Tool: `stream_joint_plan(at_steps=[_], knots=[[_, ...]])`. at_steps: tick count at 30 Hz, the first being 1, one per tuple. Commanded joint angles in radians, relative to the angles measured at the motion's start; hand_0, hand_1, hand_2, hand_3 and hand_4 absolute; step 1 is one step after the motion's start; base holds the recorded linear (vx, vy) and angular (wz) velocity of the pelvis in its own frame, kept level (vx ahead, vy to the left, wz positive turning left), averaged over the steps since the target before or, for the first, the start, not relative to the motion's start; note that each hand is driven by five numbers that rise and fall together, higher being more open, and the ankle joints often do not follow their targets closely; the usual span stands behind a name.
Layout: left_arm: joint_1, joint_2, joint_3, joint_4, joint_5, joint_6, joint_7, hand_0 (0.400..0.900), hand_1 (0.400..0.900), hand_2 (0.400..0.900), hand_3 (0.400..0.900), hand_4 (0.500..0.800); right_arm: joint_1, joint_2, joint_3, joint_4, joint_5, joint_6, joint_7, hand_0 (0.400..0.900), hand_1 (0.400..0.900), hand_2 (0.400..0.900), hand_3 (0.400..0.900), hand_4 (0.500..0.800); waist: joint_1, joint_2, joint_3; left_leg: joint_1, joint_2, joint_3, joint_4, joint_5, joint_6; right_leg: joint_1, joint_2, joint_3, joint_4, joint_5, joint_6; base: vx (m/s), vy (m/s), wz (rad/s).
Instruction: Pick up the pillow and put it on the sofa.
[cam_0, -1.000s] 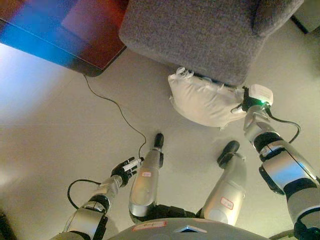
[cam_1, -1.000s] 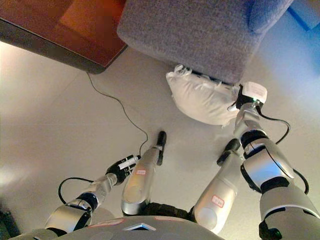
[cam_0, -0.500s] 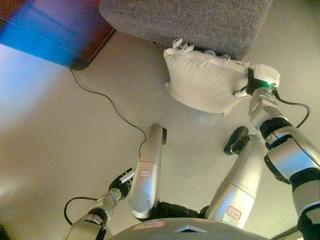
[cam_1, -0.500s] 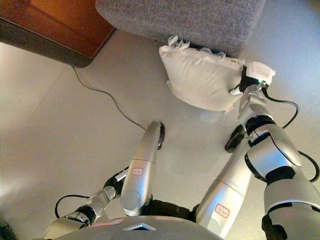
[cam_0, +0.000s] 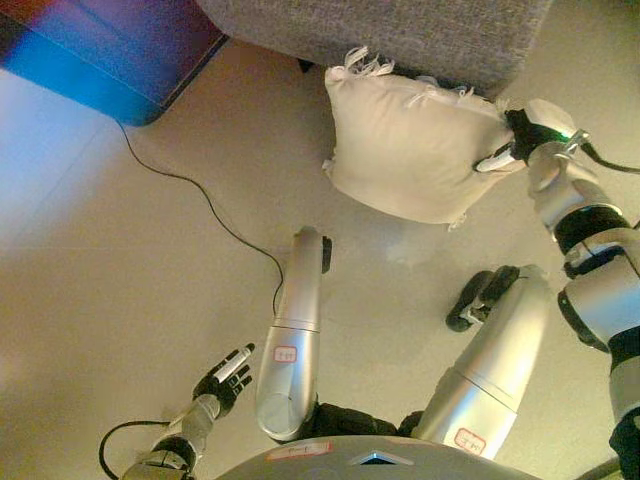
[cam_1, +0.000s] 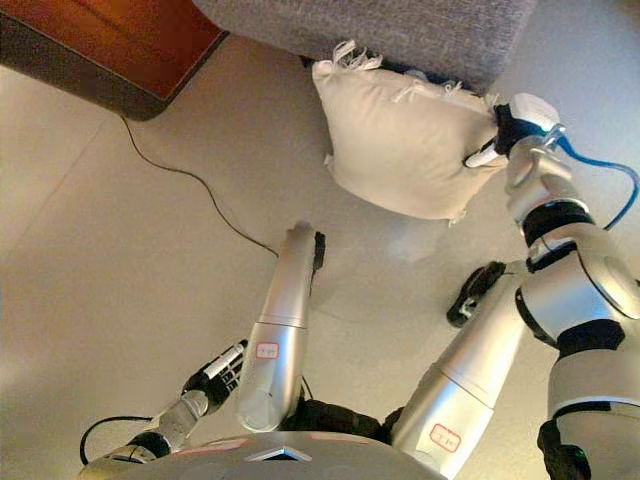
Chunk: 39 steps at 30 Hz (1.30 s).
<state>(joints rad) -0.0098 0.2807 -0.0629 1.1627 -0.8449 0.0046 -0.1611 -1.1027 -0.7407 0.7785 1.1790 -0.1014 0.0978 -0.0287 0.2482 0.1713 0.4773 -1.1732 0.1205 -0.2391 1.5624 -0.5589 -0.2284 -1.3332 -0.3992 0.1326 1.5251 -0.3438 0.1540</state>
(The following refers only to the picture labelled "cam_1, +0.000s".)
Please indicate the silver left robot leg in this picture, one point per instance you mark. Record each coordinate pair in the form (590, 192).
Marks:
(280, 340)

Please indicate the black robot foot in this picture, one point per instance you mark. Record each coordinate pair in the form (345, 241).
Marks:
(475, 290)
(319, 250)

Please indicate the grey robot torso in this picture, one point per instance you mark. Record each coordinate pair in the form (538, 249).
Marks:
(260, 457)

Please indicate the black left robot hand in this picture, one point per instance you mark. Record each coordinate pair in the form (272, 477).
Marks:
(222, 380)

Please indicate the grey fabric tub armchair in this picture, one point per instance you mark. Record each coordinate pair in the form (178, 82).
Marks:
(400, 35)

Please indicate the white fringed throw pillow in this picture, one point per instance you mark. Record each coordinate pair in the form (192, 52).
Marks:
(405, 140)

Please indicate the silver right robot leg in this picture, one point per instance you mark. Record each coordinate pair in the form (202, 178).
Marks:
(465, 380)

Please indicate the black right robot foot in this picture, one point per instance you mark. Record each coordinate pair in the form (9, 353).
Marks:
(475, 290)

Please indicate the brown wooden cabinet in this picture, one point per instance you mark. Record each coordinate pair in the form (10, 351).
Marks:
(115, 45)

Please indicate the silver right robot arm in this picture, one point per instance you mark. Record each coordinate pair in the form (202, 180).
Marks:
(580, 280)

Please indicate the black left robot foot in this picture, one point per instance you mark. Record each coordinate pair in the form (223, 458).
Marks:
(319, 250)

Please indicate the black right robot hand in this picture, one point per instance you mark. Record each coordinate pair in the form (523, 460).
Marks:
(530, 112)

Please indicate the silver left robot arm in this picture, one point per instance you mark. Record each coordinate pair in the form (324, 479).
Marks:
(175, 415)

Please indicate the silver robot leg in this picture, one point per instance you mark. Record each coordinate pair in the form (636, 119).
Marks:
(280, 340)
(465, 380)

